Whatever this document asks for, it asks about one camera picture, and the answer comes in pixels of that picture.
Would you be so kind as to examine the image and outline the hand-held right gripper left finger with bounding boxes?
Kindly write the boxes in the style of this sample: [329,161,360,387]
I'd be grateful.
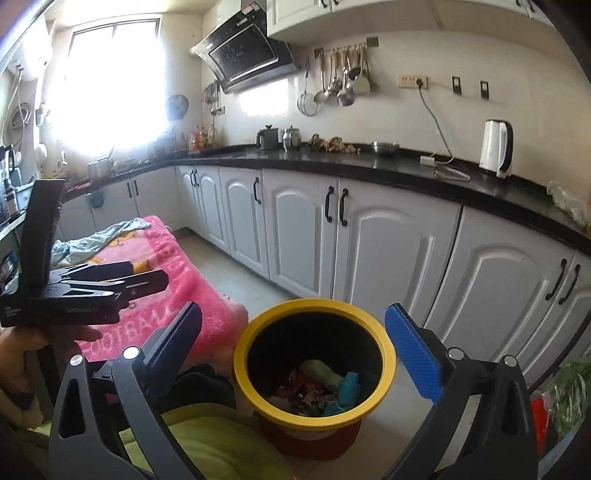
[48,301,205,480]

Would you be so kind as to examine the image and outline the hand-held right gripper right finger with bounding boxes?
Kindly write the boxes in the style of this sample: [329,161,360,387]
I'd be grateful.
[384,302,542,480]

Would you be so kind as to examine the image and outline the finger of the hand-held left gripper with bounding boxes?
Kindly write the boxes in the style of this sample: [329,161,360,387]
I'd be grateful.
[48,269,169,308]
[49,261,136,288]

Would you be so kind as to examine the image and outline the blue fuzzy sock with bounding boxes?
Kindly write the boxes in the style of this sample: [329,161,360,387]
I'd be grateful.
[323,371,362,416]

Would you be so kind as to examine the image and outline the pale green fuzzy sock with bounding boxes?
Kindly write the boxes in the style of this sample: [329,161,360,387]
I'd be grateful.
[299,360,345,386]

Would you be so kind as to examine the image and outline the yellow rimmed trash bin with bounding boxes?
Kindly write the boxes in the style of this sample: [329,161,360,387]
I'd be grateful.
[233,299,397,432]

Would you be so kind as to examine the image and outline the red plastic bag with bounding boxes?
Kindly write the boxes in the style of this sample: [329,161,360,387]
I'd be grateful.
[270,369,324,407]

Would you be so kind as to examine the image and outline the person's left forearm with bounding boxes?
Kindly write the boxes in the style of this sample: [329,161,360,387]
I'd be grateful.
[0,392,51,444]

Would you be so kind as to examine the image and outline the person's left hand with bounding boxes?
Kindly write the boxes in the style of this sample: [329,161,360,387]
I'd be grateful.
[0,325,103,395]

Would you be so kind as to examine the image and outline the light blue cloth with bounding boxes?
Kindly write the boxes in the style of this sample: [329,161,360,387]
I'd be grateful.
[51,219,153,268]

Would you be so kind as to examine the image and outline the pink printed blanket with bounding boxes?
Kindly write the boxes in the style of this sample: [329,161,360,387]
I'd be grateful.
[51,215,250,374]

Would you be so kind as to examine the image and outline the dark bottle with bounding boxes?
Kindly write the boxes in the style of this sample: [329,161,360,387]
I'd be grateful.
[2,178,19,222]

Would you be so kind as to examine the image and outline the steel cooking pot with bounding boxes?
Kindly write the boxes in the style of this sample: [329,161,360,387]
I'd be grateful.
[88,157,116,183]

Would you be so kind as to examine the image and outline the person's green clothing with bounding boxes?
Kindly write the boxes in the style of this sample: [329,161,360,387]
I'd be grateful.
[117,401,296,480]

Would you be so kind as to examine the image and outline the white lower kitchen cabinets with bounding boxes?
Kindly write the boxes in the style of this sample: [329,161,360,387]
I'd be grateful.
[60,164,591,370]

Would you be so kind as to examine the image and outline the white kitchen cabinets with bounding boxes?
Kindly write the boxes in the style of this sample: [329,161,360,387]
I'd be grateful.
[60,164,591,370]
[267,0,555,44]

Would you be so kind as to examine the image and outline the red floor bag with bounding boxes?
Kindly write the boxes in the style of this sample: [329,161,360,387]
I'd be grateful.
[530,397,555,444]

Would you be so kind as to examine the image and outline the row of condiment bottles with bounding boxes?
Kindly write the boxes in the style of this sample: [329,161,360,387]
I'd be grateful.
[178,124,218,153]

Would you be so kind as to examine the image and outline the green vegetable bag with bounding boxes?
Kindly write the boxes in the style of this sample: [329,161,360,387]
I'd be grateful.
[549,360,591,439]

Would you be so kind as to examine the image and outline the kitchen window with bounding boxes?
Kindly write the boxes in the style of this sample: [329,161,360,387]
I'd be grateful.
[44,21,162,153]

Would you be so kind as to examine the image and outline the black kitchen countertop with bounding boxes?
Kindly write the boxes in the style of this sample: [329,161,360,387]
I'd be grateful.
[60,144,591,254]

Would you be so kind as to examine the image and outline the grey lidded pot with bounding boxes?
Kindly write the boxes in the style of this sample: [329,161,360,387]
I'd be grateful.
[256,124,283,151]

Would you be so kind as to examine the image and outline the small hanging tools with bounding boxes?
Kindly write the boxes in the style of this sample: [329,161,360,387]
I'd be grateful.
[203,80,227,116]

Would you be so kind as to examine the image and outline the clear plastic bag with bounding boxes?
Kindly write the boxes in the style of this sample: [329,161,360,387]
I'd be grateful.
[547,180,589,227]

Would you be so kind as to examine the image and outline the white electric kettle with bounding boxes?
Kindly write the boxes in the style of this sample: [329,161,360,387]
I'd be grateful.
[479,119,514,179]

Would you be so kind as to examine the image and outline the pile of ginger roots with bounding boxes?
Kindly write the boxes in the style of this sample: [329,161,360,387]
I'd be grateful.
[308,134,361,155]

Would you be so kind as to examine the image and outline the black range hood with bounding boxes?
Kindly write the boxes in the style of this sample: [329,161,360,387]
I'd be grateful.
[191,0,301,95]

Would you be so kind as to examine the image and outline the row of hanging kitchen utensils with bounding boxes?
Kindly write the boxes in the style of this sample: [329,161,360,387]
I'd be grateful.
[314,44,372,108]

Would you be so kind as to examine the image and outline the white upper kitchen cabinets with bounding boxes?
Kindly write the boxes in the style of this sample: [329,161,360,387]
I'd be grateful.
[267,0,555,44]

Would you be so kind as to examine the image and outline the white coiled hose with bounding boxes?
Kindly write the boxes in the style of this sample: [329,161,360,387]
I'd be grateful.
[2,69,35,144]

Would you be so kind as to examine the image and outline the round wall vent fan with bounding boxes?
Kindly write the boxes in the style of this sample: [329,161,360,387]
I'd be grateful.
[165,95,190,121]

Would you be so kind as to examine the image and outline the white power cable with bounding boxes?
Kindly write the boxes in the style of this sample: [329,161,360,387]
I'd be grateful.
[418,85,455,164]

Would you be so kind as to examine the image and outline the wire mesh strainer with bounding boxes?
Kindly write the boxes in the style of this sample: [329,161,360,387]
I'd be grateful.
[298,58,320,117]

